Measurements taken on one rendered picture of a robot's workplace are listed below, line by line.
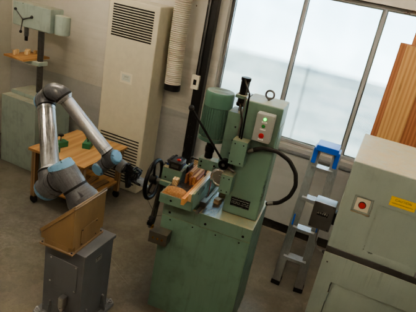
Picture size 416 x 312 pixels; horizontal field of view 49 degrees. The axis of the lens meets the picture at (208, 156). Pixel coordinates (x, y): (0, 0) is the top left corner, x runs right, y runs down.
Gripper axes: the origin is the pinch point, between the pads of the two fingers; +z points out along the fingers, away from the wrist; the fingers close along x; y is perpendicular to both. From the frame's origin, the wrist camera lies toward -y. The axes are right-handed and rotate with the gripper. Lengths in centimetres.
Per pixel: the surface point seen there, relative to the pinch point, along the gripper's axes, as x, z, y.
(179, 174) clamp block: -13.9, 17.2, 31.5
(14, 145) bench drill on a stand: 88, -155, -109
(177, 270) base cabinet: -28, 51, -20
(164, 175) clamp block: -13.9, 9.5, 24.4
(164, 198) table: -36.9, 20.5, 25.3
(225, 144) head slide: -13, 31, 65
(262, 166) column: -17, 56, 69
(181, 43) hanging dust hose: 122, -62, 64
